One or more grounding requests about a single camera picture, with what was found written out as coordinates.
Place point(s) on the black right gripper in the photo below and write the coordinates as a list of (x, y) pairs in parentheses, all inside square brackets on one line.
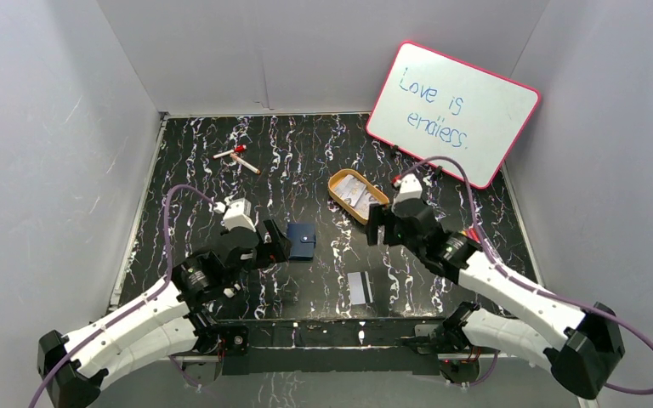
[(380, 215)]

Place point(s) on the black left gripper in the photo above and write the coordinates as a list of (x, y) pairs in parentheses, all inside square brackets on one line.
[(269, 244)]

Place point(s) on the blue leather card holder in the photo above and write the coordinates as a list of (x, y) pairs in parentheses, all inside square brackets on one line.
[(303, 241)]

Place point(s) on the silver credit card stack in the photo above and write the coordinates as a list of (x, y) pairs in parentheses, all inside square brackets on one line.
[(355, 194)]

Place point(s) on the white magnetic stripe card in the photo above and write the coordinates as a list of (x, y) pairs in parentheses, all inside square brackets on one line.
[(360, 288)]

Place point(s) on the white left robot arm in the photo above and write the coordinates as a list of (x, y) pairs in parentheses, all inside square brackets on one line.
[(169, 318)]

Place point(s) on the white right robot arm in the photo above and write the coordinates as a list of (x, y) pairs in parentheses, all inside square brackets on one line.
[(579, 348)]

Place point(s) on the yellow oval tray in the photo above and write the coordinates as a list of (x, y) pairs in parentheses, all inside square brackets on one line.
[(336, 177)]

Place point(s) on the orange capped marker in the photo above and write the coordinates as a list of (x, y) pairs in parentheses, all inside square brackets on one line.
[(244, 163)]

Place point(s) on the coloured marker pen set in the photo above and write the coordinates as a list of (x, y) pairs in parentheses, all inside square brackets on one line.
[(471, 233)]

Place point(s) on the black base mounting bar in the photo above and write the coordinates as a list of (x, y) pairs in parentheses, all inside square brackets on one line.
[(240, 347)]

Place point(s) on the red capped marker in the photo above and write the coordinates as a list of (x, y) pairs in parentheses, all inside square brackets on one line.
[(239, 148)]

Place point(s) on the pink framed whiteboard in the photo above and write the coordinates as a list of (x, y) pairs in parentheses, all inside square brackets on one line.
[(432, 104)]

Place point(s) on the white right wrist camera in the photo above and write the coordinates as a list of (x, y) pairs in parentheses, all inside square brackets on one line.
[(408, 187)]

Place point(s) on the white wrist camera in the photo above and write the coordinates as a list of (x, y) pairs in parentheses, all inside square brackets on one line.
[(408, 187), (236, 214)]

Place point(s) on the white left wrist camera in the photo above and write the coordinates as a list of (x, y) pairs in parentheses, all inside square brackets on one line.
[(236, 214)]

